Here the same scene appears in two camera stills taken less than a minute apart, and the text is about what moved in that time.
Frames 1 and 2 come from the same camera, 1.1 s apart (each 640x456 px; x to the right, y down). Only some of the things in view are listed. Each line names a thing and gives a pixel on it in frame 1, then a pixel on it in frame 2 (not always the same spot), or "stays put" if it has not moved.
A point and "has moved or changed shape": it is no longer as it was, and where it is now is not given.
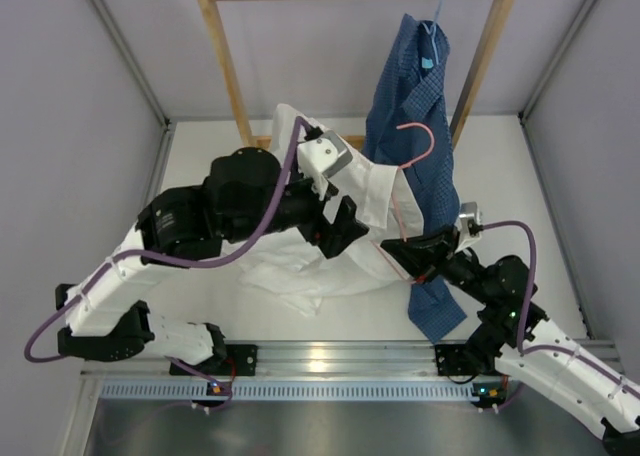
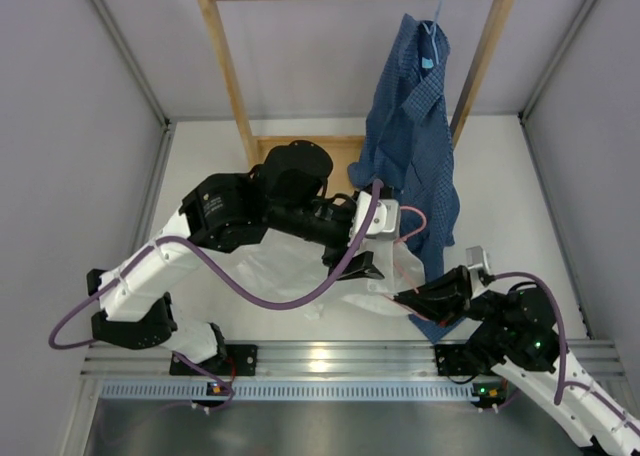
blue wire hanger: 433,31 stays put
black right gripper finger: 409,256 → 441,311
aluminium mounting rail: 300,360 stays put
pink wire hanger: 377,249 → 402,248
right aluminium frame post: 589,1 stays put
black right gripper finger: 445,240 → 452,289
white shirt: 282,264 has moved or changed shape
